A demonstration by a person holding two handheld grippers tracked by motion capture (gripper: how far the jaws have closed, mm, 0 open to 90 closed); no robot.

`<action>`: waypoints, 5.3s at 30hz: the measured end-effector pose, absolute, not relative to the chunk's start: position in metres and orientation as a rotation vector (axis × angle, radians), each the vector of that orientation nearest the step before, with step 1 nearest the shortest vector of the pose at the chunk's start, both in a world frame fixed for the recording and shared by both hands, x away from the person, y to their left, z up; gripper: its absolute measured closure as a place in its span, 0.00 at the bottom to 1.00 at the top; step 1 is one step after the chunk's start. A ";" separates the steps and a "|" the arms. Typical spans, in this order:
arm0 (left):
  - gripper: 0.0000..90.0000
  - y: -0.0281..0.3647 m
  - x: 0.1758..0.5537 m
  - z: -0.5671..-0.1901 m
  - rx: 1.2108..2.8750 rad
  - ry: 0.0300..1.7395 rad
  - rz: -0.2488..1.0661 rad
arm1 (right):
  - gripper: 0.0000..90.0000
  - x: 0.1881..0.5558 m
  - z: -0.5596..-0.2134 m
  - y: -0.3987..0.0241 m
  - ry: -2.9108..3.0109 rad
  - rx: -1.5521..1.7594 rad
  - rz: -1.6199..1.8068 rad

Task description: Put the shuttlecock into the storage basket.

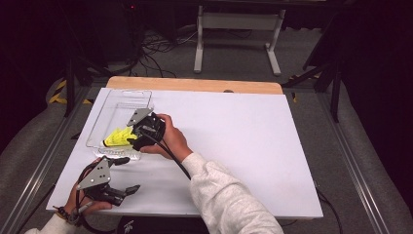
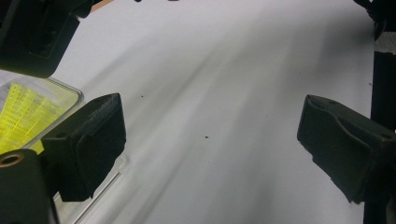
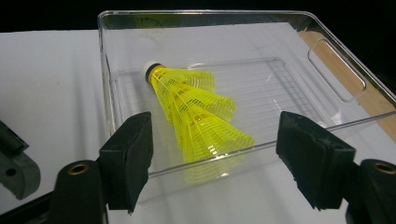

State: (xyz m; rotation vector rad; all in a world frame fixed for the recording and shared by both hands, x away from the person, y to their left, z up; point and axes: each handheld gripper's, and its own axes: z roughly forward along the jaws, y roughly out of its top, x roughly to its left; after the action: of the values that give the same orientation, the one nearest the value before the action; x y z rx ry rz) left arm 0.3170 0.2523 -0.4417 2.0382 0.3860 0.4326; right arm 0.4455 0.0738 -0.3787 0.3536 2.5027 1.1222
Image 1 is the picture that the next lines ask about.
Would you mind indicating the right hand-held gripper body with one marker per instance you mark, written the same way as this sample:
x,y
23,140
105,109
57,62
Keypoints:
x,y
151,128

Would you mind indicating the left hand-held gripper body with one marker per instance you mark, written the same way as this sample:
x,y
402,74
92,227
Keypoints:
x,y
97,177

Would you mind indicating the clear plastic container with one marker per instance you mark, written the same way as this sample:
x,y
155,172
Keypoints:
x,y
112,110

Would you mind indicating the person's right hand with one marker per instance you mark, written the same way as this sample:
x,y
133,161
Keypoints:
x,y
172,143

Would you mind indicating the person's left hand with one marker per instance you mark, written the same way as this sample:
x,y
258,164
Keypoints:
x,y
73,203

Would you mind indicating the person's dark clothing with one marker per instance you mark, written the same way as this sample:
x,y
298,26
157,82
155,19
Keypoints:
x,y
156,227

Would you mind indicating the black tripod stand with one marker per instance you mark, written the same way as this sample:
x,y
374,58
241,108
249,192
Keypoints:
x,y
334,91
69,84

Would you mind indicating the white table board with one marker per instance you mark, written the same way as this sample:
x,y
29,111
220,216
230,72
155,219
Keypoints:
x,y
243,130

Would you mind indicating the yellow black hazard tape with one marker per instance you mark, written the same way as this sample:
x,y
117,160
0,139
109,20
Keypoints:
x,y
60,87

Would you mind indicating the white metal stand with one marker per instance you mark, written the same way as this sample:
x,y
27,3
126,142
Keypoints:
x,y
238,21

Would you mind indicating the aluminium frame rail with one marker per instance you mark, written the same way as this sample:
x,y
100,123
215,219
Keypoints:
x,y
48,149
357,169

